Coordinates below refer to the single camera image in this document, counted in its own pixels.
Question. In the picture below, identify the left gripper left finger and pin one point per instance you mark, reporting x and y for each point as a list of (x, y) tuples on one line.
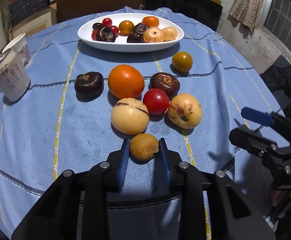
[(118, 161)]

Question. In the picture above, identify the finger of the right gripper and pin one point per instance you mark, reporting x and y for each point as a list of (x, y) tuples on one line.
[(254, 144), (277, 122)]

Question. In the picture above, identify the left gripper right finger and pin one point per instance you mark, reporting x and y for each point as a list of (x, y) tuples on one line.
[(166, 176)]

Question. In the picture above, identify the brown kiwi fruit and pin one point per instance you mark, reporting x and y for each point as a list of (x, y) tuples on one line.
[(143, 147)]

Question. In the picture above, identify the cream pepino melon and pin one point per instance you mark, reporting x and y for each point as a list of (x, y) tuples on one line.
[(130, 116)]

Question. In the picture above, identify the cream fruit purple streaks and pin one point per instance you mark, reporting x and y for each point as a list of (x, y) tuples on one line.
[(185, 111)]

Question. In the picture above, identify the green-yellow small fruit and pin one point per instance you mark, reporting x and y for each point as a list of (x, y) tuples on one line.
[(182, 62)]

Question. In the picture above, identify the dark mangosteen front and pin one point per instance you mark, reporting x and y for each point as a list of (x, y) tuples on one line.
[(105, 34)]

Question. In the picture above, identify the red cherry tomato front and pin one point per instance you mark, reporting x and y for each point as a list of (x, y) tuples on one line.
[(93, 35)]

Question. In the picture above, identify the red cherry tomato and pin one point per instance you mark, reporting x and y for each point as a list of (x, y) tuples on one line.
[(115, 30), (107, 22), (93, 35)]

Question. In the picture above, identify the peach colored streaked fruit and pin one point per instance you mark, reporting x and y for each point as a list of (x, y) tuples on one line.
[(153, 35)]

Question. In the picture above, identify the small dark plum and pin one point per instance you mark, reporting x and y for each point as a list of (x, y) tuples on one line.
[(97, 26)]

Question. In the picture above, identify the dark shiny plum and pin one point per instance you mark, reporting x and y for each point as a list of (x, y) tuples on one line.
[(135, 38)]

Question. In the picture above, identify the small orange yellow citrus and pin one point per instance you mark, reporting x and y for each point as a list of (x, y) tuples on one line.
[(126, 28)]

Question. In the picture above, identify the black bag on floor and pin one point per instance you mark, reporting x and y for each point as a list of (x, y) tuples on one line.
[(278, 80)]

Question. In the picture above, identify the large red tomato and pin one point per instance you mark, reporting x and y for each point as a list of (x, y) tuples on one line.
[(156, 101)]

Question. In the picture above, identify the blue checked tablecloth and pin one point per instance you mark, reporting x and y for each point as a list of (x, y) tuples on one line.
[(49, 130)]

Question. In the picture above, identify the dark purple mangosteen left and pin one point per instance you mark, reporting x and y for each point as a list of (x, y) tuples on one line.
[(89, 85)]

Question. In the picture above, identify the large orange mandarin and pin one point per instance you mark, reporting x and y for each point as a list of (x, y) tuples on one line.
[(125, 81)]

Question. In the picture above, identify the dark mangosteen brown top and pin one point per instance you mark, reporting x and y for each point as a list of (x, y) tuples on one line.
[(166, 82)]

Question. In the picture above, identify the window with grille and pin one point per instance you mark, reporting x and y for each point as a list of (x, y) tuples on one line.
[(275, 21)]

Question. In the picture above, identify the brick pattern paper sheet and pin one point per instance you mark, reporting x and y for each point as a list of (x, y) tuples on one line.
[(246, 12)]

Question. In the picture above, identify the white oval plate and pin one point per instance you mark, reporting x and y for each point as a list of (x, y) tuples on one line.
[(120, 44)]

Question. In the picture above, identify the black chair back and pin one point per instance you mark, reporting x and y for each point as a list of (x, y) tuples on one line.
[(207, 12)]

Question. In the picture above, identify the cream fruit on plate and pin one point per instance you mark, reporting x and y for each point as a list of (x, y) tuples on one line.
[(169, 33)]

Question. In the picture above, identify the white beverage can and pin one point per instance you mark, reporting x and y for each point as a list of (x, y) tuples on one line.
[(14, 80)]

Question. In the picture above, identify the red cherry tomato on plate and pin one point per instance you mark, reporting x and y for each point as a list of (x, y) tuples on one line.
[(107, 22)]

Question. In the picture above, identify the small orange on plate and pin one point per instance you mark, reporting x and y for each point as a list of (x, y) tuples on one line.
[(151, 21)]

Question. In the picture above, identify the white paper cup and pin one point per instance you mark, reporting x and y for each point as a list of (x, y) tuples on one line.
[(19, 45)]

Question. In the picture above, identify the framed picture beige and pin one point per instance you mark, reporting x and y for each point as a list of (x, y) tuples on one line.
[(35, 23)]

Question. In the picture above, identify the brown wooden board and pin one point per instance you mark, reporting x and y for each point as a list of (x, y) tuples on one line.
[(69, 9)]

